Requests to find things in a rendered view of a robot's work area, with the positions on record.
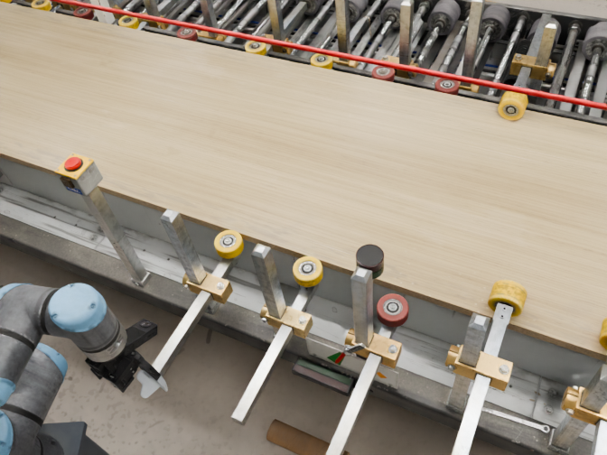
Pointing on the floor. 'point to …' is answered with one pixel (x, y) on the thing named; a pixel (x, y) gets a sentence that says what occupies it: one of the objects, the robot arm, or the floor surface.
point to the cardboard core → (295, 440)
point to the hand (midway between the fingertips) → (144, 375)
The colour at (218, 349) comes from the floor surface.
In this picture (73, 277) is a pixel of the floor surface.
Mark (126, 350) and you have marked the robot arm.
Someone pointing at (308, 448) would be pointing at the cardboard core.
